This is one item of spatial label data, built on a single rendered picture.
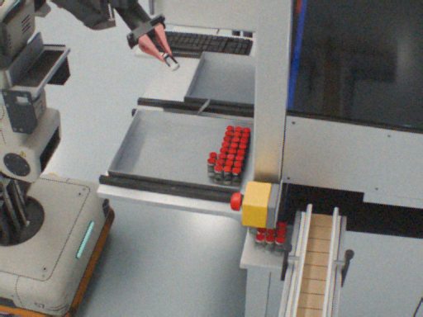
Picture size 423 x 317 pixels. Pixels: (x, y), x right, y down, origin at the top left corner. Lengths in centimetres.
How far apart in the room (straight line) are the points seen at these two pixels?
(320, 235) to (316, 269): 10
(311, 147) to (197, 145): 46
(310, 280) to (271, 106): 37
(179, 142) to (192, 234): 98
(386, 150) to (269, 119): 26
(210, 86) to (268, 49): 74
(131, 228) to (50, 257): 55
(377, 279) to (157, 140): 72
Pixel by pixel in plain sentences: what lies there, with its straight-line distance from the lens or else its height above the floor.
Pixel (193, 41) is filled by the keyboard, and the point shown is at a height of 83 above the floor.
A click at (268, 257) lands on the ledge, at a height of 88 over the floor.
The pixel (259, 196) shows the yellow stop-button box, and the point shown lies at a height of 103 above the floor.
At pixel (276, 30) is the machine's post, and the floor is 140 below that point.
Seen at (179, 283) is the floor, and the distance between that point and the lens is 234.
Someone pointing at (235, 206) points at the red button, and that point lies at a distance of 125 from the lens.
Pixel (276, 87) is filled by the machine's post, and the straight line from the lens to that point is 112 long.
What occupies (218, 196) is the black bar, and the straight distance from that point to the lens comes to 141.
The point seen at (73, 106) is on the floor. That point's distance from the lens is 330.
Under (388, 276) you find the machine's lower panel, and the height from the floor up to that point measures 71.
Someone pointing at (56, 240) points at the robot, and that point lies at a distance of 220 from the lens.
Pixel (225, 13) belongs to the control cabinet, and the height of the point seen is 88.
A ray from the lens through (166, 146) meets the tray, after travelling 158.
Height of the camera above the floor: 191
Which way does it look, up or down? 42 degrees down
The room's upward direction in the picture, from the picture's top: 1 degrees counter-clockwise
